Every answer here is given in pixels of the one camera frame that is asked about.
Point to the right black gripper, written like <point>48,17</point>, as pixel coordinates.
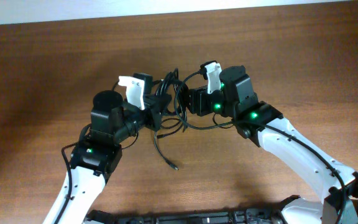
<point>202,97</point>

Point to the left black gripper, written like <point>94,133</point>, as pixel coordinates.
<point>157,106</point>

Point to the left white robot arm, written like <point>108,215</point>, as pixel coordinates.
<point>98,151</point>

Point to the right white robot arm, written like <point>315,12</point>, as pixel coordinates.
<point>229,93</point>

